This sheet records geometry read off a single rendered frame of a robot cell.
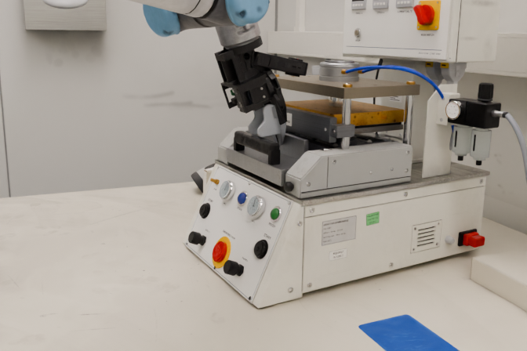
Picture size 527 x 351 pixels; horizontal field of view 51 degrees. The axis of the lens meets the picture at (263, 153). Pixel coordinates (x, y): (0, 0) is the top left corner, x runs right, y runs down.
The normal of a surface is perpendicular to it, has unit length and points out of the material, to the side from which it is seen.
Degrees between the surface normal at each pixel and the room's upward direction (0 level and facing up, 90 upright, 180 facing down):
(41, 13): 90
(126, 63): 90
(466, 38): 90
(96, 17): 90
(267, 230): 65
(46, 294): 0
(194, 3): 132
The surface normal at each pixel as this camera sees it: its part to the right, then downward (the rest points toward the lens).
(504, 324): 0.01, -0.98
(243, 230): -0.78, -0.33
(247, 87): 0.49, 0.19
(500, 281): -0.93, 0.07
